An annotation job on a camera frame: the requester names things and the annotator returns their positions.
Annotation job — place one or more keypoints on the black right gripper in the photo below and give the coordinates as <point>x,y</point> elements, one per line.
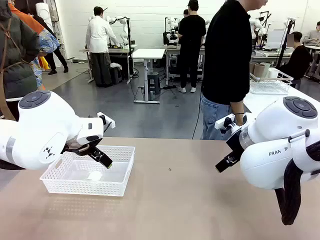
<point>236,142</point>

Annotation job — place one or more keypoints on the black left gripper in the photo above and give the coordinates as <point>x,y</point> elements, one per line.
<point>82,146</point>

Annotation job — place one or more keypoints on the white perforated plastic basket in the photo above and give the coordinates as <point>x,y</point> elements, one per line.
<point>75,185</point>

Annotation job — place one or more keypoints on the brown cup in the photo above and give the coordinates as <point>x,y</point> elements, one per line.
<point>252,68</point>
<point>260,69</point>

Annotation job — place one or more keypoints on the white cup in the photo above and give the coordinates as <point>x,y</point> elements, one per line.
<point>273,73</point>

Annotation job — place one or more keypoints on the person's right forearm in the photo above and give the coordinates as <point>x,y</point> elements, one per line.
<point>237,108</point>

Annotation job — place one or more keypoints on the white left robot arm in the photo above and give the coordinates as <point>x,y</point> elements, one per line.
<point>45,125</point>

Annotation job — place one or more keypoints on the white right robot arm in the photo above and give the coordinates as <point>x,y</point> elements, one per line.
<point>270,120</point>

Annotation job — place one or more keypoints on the person's right hand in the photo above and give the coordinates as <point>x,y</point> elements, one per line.
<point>240,120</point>

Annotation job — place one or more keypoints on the white paper label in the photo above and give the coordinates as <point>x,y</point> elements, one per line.
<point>94,176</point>

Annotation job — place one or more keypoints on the white side table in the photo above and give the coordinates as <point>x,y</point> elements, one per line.
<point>265,99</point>

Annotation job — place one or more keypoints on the grey plastic stool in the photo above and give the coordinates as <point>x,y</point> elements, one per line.
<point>153,80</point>

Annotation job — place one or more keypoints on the black power strip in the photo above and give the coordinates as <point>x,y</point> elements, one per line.
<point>170,87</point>

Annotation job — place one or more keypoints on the workbench with white robot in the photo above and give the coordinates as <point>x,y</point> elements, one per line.
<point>172,51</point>
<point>122,50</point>

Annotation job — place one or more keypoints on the yellow floor sign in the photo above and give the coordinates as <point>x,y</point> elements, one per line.
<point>44,63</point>

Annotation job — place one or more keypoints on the person in black shirt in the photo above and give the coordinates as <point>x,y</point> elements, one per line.
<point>225,50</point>

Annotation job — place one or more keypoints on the white standing desk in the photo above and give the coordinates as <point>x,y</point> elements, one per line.
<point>148,53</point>

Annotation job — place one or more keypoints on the grey workbench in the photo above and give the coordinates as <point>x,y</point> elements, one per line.
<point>270,56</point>

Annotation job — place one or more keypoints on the person in white shirt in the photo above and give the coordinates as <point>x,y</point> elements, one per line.
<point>98,35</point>

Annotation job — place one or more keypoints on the seated person in black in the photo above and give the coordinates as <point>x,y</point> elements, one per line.
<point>298,58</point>

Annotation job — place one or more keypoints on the person in green jacket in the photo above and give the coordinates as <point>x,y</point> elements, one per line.
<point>17,62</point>

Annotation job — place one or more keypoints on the mannequin in orange blue clothes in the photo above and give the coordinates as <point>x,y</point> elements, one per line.
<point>47,40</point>

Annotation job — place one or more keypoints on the person in black t-shirt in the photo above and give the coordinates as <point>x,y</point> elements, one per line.
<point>191,37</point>

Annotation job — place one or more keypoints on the black tripod stand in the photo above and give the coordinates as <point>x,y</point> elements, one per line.
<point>285,42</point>

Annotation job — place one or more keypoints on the person in grey top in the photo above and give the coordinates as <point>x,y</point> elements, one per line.
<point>313,35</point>

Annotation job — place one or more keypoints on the dark-haired person behind bench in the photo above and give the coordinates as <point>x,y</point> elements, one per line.
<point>186,12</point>

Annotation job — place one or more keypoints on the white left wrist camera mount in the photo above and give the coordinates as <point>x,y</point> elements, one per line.
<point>109,121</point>

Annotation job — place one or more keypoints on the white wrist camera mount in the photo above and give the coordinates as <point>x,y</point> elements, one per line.
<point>222,123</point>
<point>109,121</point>

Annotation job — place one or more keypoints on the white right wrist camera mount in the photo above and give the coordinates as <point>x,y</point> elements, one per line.
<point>222,123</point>

